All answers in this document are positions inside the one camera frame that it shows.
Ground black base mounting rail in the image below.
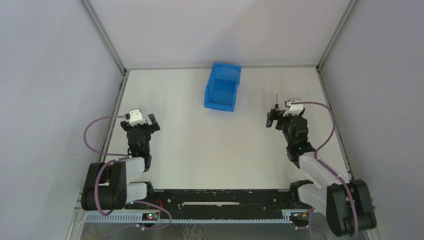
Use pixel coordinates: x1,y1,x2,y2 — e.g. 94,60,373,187
125,189,310,218

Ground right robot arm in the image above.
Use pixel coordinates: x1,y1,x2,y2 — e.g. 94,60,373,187
266,104,378,237

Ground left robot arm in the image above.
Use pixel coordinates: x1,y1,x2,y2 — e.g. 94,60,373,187
81,109,161,216

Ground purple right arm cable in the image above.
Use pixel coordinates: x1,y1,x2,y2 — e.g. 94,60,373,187
291,101,360,240

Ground left aluminium frame rail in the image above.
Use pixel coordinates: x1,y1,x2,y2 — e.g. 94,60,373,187
79,0,129,153

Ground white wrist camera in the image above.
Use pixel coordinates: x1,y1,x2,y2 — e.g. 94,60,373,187
125,108,147,127
283,97,304,117

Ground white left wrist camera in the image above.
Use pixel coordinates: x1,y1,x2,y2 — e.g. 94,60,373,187
125,108,147,127

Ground grey slotted cable duct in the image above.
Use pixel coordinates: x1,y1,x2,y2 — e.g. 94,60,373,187
85,211,292,224

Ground blue plastic storage bin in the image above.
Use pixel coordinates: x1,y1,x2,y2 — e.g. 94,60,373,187
204,62,242,112

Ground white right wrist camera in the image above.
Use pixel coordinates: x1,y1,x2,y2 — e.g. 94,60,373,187
283,97,304,117

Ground aluminium frame rail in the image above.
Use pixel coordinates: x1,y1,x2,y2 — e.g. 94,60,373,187
315,0,360,175
79,0,129,153
125,64,319,71

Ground back aluminium frame rail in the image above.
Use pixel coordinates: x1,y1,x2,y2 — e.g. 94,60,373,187
125,64,319,71

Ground right aluminium frame rail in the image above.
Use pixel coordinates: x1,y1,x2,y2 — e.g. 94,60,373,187
315,0,360,175

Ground black yellow screwdriver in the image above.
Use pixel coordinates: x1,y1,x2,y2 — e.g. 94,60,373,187
274,94,279,112

